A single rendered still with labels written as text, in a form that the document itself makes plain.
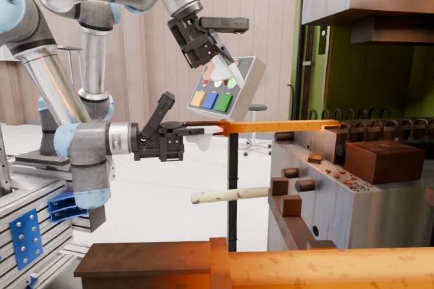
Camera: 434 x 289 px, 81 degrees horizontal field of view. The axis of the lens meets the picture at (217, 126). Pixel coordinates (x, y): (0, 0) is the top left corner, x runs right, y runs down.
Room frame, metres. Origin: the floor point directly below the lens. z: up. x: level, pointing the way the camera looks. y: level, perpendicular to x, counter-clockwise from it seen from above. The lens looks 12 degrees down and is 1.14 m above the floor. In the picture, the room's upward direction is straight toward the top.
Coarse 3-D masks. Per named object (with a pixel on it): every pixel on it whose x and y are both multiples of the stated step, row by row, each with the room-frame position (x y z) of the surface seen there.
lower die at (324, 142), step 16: (336, 128) 0.64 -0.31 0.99; (352, 128) 0.64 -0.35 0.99; (368, 128) 0.64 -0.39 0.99; (384, 128) 0.64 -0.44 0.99; (400, 128) 0.64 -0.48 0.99; (416, 128) 0.64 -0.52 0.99; (432, 128) 0.65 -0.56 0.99; (304, 144) 0.72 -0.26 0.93; (320, 144) 0.64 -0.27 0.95; (336, 144) 0.59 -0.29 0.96; (336, 160) 0.59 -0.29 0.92
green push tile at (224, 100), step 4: (220, 96) 1.09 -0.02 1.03; (224, 96) 1.07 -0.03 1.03; (228, 96) 1.05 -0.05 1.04; (232, 96) 1.04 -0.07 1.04; (220, 100) 1.08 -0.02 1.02; (224, 100) 1.06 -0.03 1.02; (228, 100) 1.04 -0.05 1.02; (216, 104) 1.08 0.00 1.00; (220, 104) 1.06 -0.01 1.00; (224, 104) 1.04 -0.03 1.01; (228, 104) 1.03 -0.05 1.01; (216, 108) 1.07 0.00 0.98; (220, 108) 1.05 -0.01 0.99; (224, 108) 1.03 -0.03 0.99
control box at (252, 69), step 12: (240, 60) 1.14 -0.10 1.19; (252, 60) 1.08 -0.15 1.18; (204, 72) 1.31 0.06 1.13; (240, 72) 1.09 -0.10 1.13; (252, 72) 1.06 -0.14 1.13; (228, 84) 1.11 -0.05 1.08; (252, 84) 1.06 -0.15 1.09; (192, 96) 1.27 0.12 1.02; (204, 96) 1.20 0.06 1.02; (240, 96) 1.02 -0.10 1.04; (252, 96) 1.06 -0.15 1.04; (192, 108) 1.22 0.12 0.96; (204, 108) 1.15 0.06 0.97; (228, 108) 1.02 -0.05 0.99; (240, 108) 1.03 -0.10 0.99; (228, 120) 1.07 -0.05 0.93; (240, 120) 1.03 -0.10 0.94
